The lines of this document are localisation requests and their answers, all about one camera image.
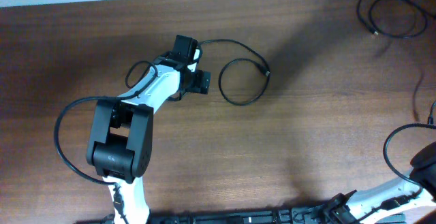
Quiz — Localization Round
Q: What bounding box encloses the black cable bundle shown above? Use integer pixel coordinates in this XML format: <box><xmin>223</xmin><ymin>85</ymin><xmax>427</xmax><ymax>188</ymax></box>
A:
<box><xmin>196</xmin><ymin>38</ymin><xmax>272</xmax><ymax>107</ymax></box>

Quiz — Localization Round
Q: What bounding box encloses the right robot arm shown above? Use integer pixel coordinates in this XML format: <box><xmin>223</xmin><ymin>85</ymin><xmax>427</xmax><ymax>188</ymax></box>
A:
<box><xmin>322</xmin><ymin>143</ymin><xmax>435</xmax><ymax>224</ymax></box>

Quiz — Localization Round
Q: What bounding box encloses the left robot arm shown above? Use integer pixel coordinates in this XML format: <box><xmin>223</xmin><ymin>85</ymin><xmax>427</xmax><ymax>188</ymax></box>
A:
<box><xmin>86</xmin><ymin>35</ymin><xmax>211</xmax><ymax>223</ymax></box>

